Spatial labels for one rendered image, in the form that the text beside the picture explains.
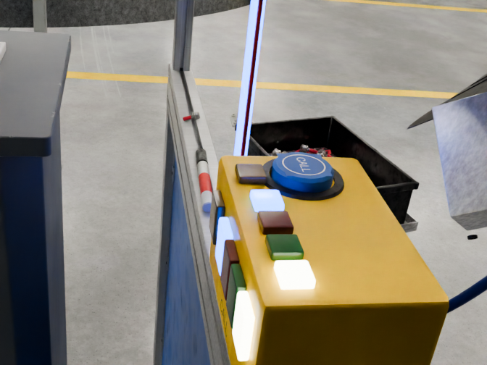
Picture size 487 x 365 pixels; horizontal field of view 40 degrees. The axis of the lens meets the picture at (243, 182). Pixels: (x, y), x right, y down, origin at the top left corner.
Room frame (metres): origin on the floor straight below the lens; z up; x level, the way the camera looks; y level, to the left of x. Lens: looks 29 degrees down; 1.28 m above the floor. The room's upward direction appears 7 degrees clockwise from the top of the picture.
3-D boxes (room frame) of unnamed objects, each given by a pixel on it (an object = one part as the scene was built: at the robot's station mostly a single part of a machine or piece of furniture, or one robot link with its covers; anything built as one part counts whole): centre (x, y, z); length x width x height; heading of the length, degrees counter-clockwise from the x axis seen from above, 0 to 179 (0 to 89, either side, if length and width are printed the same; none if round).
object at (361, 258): (0.34, -0.05, 1.02); 0.16 x 0.10 x 0.11; 13
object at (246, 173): (0.38, 0.00, 1.08); 0.02 x 0.02 x 0.01; 13
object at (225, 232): (0.34, 0.01, 1.04); 0.02 x 0.01 x 0.03; 13
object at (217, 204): (0.37, 0.01, 1.04); 0.02 x 0.01 x 0.03; 13
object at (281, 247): (0.30, -0.03, 1.08); 0.02 x 0.02 x 0.01; 13
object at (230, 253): (0.32, 0.00, 1.04); 0.02 x 0.01 x 0.03; 13
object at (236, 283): (0.30, 0.00, 1.04); 0.02 x 0.01 x 0.03; 13
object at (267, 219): (0.32, -0.02, 1.08); 0.02 x 0.02 x 0.01; 13
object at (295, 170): (0.39, -0.04, 1.08); 0.04 x 0.04 x 0.02
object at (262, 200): (0.35, -0.02, 1.08); 0.02 x 0.02 x 0.01; 13
